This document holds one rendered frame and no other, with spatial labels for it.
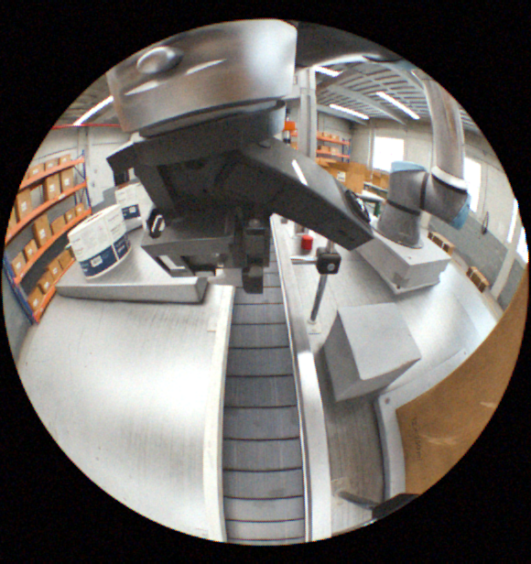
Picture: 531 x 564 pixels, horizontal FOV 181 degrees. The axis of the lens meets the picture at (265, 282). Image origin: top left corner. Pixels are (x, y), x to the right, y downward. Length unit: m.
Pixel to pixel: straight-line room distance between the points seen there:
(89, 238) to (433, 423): 0.70
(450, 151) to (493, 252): 5.08
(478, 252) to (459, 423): 5.43
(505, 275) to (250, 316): 5.43
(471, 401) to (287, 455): 0.18
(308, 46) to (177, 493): 0.44
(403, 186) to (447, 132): 0.23
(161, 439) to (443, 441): 0.33
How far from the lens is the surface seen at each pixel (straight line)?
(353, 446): 0.27
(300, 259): 0.23
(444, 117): 0.48
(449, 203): 0.50
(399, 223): 0.54
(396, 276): 0.48
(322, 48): 0.16
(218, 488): 0.18
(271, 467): 0.20
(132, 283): 0.42
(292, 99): 0.61
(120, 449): 0.34
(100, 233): 0.52
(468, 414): 0.21
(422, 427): 0.25
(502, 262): 5.48
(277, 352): 0.23
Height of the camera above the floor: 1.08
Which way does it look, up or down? 39 degrees down
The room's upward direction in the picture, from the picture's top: straight up
